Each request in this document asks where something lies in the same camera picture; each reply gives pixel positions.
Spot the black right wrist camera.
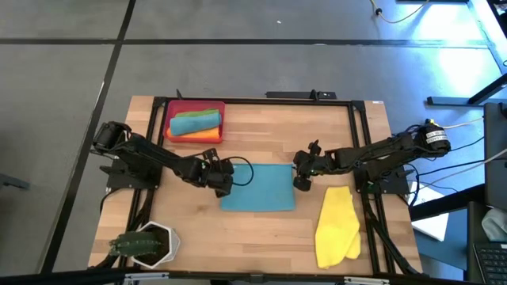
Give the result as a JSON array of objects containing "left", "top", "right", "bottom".
[{"left": 292, "top": 177, "right": 313, "bottom": 192}]

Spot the black aluminium table frame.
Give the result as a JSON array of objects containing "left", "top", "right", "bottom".
[{"left": 101, "top": 96, "right": 423, "bottom": 277}]

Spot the pale yellow power cable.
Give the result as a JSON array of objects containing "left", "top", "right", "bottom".
[{"left": 441, "top": 116, "right": 485, "bottom": 131}]

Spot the yellow microfiber towel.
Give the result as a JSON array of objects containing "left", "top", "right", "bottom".
[{"left": 314, "top": 186, "right": 362, "bottom": 270}]

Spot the orange microfiber towel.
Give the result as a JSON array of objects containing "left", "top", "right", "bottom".
[{"left": 166, "top": 126, "right": 221, "bottom": 141}]

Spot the green microfiber towel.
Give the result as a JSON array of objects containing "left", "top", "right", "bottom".
[{"left": 176, "top": 108, "right": 221, "bottom": 118}]

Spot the grey floor cable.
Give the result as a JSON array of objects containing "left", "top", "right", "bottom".
[{"left": 455, "top": 148, "right": 507, "bottom": 175}]

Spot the black monitor panel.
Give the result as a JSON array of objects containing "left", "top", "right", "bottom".
[{"left": 482, "top": 101, "right": 507, "bottom": 211}]

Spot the grey cloth bundle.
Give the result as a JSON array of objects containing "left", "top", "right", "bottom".
[{"left": 481, "top": 207, "right": 507, "bottom": 242}]

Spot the black desk leg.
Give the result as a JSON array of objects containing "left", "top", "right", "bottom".
[{"left": 426, "top": 73, "right": 507, "bottom": 107}]

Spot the green cactus plant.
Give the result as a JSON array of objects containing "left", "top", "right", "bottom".
[{"left": 109, "top": 231, "right": 166, "bottom": 257}]

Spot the black rig beam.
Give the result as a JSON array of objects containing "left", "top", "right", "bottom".
[{"left": 0, "top": 268, "right": 507, "bottom": 285}]

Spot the yellow floor cable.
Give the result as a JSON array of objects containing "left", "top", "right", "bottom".
[{"left": 370, "top": 0, "right": 431, "bottom": 25}]

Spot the black floor cable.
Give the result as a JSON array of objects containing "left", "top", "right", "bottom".
[{"left": 449, "top": 136, "right": 485, "bottom": 154}]

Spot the white hexagonal plant pot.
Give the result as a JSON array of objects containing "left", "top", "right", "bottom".
[{"left": 132, "top": 220, "right": 181, "bottom": 270}]

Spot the white paper sheet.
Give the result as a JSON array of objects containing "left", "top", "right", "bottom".
[{"left": 410, "top": 182, "right": 452, "bottom": 242}]

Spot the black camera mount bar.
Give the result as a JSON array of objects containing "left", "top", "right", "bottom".
[{"left": 265, "top": 89, "right": 337, "bottom": 101}]

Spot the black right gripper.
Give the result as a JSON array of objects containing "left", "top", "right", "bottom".
[{"left": 292, "top": 139, "right": 330, "bottom": 179}]

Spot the pink plastic basket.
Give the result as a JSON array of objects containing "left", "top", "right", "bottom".
[{"left": 163, "top": 100, "right": 226, "bottom": 144}]

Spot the black laptop keyboard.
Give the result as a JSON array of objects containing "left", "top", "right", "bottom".
[{"left": 471, "top": 241, "right": 507, "bottom": 285}]

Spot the teal microfiber towel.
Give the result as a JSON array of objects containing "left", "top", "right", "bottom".
[
  {"left": 169, "top": 112, "right": 222, "bottom": 137},
  {"left": 220, "top": 163, "right": 297, "bottom": 213}
]

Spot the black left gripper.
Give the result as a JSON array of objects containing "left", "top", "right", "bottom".
[{"left": 185, "top": 148, "right": 235, "bottom": 191}]

